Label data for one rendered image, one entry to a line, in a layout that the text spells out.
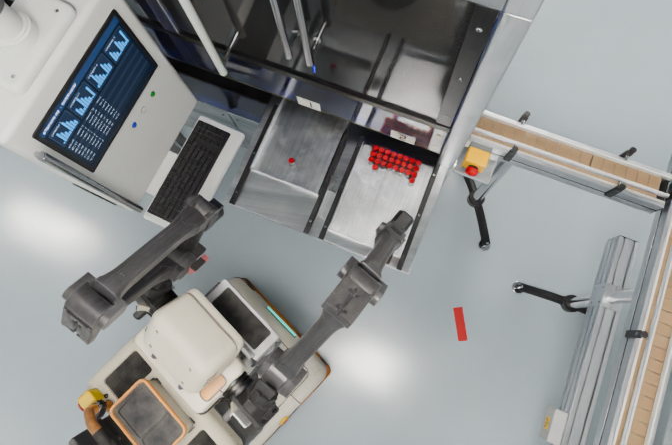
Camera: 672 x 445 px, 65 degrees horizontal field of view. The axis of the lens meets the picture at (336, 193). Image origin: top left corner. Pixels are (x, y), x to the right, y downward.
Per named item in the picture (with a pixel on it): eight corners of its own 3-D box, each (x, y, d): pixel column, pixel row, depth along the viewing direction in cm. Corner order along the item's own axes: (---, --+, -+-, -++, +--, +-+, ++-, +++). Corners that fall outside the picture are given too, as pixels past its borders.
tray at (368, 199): (363, 143, 190) (363, 140, 186) (432, 167, 186) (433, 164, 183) (328, 230, 182) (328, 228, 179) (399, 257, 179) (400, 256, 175)
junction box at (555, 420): (547, 405, 204) (555, 408, 195) (560, 410, 203) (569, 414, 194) (538, 436, 201) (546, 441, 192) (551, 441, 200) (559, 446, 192)
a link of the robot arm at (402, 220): (376, 228, 152) (399, 247, 151) (400, 199, 155) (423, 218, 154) (370, 235, 164) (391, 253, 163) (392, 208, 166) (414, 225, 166)
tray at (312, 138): (288, 89, 197) (287, 85, 193) (353, 112, 193) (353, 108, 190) (251, 170, 189) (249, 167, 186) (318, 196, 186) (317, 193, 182)
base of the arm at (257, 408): (228, 396, 139) (259, 431, 136) (242, 380, 135) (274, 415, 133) (248, 379, 146) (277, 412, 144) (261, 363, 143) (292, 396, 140)
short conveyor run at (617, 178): (458, 150, 191) (466, 134, 176) (472, 113, 195) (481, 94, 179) (648, 218, 182) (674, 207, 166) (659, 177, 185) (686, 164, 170)
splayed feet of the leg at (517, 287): (514, 277, 261) (522, 275, 247) (615, 316, 254) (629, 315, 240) (509, 293, 259) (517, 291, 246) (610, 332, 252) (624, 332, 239)
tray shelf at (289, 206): (277, 87, 199) (276, 85, 197) (454, 150, 189) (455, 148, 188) (224, 202, 189) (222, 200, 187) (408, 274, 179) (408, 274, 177)
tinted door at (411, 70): (317, 77, 161) (291, -61, 104) (452, 124, 155) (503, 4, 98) (316, 79, 161) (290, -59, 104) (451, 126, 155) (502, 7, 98)
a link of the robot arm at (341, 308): (324, 290, 108) (362, 323, 107) (354, 254, 119) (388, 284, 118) (251, 377, 137) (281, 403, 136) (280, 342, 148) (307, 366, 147)
